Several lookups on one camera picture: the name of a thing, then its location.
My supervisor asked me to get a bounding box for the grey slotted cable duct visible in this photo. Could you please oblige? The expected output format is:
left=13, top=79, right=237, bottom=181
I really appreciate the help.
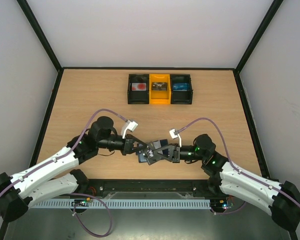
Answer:
left=34, top=198, right=211, bottom=210

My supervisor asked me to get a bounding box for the left black bin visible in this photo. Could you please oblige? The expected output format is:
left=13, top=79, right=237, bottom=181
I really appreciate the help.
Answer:
left=127, top=74, right=150, bottom=105

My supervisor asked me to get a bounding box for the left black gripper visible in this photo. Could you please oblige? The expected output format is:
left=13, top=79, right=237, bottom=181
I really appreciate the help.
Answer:
left=98, top=134, right=148, bottom=156

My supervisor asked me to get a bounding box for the right black bin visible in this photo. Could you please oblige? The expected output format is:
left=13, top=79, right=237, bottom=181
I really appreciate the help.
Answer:
left=170, top=74, right=193, bottom=105

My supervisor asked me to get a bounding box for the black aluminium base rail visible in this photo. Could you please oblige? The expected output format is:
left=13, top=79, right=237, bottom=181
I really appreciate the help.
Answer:
left=74, top=179, right=228, bottom=199

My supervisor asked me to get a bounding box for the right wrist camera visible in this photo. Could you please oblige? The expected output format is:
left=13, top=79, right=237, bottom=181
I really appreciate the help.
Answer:
left=169, top=128, right=182, bottom=148

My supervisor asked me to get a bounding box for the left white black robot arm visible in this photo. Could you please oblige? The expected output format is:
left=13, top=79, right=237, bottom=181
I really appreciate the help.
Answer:
left=0, top=116, right=147, bottom=223

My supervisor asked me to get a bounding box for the black vip card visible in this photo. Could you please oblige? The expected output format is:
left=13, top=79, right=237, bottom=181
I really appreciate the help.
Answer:
left=141, top=148, right=158, bottom=166
left=151, top=82, right=168, bottom=91

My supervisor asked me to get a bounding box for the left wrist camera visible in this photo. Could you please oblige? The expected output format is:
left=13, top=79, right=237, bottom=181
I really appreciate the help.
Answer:
left=120, top=119, right=138, bottom=139

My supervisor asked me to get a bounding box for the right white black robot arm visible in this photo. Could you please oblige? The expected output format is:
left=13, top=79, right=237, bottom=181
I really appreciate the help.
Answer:
left=143, top=134, right=300, bottom=232

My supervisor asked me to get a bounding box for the black bin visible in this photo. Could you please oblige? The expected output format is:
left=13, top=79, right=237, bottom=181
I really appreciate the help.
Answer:
left=127, top=74, right=150, bottom=105
left=170, top=74, right=193, bottom=105

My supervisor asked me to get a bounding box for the black VIP card in bin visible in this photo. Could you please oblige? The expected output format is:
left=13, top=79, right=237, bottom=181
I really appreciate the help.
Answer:
left=151, top=82, right=168, bottom=91

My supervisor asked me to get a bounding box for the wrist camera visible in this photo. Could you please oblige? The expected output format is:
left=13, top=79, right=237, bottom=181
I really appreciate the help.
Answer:
left=120, top=119, right=138, bottom=139
left=169, top=128, right=182, bottom=148

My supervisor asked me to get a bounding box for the red white card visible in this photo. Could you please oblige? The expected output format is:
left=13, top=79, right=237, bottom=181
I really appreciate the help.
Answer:
left=131, top=82, right=147, bottom=91

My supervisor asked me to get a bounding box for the navy blue card holder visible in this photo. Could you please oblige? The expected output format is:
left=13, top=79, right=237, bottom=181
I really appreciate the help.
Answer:
left=138, top=139, right=169, bottom=164

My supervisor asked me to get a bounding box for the yellow middle bin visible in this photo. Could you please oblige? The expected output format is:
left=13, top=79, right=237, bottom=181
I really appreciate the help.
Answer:
left=149, top=73, right=171, bottom=105

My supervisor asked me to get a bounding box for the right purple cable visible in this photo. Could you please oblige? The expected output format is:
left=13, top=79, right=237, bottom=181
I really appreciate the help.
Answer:
left=177, top=117, right=300, bottom=218

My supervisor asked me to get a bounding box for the blue card in bin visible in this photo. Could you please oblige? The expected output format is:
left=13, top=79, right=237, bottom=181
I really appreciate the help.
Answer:
left=172, top=82, right=190, bottom=91

